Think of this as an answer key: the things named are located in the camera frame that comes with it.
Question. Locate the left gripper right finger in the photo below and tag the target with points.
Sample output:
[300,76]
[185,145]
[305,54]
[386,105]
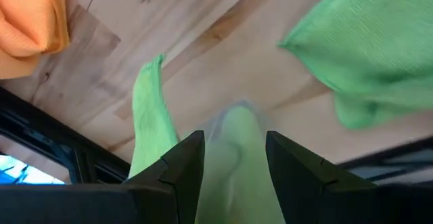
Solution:
[304,190]

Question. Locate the green microfiber towel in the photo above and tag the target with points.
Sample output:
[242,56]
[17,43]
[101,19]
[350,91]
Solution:
[236,170]
[372,41]

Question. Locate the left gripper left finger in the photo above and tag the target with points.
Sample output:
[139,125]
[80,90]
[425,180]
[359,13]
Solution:
[176,183]

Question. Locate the orange microfiber towel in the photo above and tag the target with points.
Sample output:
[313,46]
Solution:
[27,21]

